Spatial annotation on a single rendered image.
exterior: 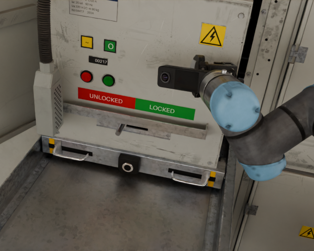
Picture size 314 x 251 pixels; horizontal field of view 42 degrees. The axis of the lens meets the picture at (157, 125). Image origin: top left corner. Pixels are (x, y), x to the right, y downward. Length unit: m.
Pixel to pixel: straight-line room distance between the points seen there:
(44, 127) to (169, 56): 0.37
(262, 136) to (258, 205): 0.85
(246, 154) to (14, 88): 0.85
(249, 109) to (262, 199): 0.89
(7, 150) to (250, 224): 0.97
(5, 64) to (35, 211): 0.46
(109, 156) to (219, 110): 0.60
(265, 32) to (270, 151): 0.57
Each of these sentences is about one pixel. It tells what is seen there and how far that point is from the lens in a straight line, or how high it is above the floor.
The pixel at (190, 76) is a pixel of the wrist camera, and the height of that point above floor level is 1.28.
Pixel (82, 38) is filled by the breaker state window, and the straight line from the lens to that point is 1.07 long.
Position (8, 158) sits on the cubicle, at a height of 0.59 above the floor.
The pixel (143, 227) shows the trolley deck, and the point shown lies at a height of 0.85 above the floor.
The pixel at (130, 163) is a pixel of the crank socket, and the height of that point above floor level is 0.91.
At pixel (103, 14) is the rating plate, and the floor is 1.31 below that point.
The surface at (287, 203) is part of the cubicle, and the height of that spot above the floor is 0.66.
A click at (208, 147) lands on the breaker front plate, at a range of 1.13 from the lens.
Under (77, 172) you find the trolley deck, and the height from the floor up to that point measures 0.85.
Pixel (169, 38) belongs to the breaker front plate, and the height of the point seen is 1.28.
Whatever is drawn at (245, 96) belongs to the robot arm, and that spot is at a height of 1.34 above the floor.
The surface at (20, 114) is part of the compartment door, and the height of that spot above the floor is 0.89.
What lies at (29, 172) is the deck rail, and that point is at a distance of 1.25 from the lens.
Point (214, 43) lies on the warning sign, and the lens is 0.99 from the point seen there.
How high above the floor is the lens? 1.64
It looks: 33 degrees down
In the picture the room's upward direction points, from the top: 7 degrees clockwise
